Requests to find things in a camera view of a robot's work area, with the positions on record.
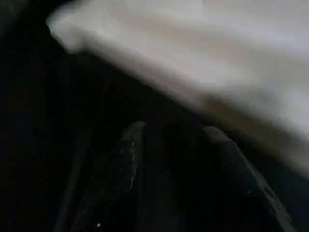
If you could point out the white plastic table top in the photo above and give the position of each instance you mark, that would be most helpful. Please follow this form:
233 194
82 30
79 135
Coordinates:
193 48

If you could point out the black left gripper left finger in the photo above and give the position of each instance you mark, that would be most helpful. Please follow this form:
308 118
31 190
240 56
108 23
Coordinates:
120 174

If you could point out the black work mat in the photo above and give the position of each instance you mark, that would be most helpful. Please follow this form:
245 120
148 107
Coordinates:
48 120

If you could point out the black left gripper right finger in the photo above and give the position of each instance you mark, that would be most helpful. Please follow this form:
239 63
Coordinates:
246 193

